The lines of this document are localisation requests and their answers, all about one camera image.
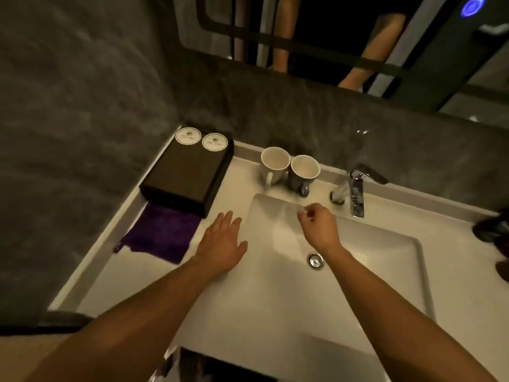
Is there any grey ceramic mug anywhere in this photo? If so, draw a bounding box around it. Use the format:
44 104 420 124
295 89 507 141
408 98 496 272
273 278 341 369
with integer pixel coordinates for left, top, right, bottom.
288 155 321 197

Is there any white sink basin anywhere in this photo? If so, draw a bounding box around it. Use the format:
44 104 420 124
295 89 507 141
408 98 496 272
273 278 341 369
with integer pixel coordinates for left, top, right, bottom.
175 193 436 382

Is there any round white paper lid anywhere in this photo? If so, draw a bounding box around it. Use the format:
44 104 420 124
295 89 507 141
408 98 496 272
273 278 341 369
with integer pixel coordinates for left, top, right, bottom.
175 127 202 146
201 133 228 152

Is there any person's right forearm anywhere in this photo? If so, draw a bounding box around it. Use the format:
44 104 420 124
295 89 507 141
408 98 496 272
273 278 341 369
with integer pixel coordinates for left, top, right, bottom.
321 242 498 382

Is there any black hair dryer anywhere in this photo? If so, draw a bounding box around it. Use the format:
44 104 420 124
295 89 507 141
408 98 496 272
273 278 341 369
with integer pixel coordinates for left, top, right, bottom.
472 210 509 246

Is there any person's left forearm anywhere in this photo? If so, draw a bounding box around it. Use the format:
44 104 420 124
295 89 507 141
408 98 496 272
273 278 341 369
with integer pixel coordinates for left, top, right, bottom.
24 256 228 382

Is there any black rectangular tray box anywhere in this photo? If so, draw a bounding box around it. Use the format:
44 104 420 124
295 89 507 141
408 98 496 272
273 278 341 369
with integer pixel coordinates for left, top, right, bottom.
139 131 234 218

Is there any purple cloth towel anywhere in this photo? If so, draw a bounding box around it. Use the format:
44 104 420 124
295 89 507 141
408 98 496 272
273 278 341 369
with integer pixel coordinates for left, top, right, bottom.
114 203 203 265

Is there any person's left hand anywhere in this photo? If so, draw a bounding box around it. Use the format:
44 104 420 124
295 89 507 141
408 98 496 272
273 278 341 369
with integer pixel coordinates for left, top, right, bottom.
194 211 249 276

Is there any white ceramic mug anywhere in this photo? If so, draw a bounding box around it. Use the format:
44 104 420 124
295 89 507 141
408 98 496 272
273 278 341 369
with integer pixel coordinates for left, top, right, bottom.
260 146 291 188

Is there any chrome sink faucet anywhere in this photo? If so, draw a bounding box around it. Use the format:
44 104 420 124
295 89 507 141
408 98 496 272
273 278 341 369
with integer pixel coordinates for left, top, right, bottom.
329 163 389 219

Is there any wall mirror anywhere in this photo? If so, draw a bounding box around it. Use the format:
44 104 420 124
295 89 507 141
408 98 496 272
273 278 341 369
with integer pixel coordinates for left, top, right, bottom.
173 0 509 128

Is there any blue lit touch button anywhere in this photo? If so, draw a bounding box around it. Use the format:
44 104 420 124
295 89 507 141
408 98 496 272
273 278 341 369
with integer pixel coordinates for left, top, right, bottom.
461 0 486 18

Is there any person's right hand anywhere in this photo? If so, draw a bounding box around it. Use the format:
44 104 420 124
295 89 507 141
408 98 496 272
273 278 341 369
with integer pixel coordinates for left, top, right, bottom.
297 203 343 255

